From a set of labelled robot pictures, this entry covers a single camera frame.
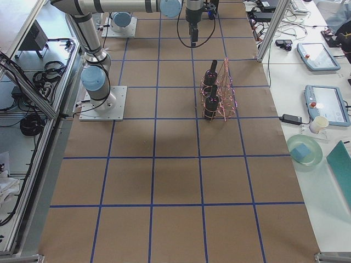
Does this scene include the dark bottle in rack end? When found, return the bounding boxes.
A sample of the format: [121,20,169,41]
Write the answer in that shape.
[202,60,218,96]

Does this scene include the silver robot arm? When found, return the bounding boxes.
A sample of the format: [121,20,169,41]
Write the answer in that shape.
[50,1,210,71]

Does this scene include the copper wire wine rack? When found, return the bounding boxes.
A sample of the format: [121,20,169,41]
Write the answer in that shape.
[200,57,237,121]

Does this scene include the green glass bowl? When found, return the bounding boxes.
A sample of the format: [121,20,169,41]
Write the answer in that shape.
[287,134,323,167]

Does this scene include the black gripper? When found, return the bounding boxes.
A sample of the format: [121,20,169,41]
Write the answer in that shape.
[185,0,204,47]

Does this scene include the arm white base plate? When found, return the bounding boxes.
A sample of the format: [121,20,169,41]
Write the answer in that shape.
[79,86,127,121]
[101,17,137,38]

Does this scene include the blue sponge block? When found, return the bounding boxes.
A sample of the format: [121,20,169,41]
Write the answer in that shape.
[290,143,311,161]

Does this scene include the teal board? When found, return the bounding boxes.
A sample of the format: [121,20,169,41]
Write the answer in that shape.
[326,141,350,195]

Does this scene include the upper teach pendant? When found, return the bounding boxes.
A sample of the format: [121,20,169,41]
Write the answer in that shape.
[296,43,341,71]

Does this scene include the lower teach pendant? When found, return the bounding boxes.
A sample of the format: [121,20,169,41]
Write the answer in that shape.
[304,85,350,127]

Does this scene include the black power adapter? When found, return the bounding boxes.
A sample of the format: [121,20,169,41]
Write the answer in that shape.
[279,114,302,125]

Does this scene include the aluminium frame post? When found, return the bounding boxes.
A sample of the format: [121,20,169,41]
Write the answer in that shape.
[256,0,290,62]

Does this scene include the teach pendant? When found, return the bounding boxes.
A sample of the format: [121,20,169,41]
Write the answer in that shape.
[304,85,350,127]
[296,43,341,71]

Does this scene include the white paper cup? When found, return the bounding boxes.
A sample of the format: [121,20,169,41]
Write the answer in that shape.
[309,116,329,134]

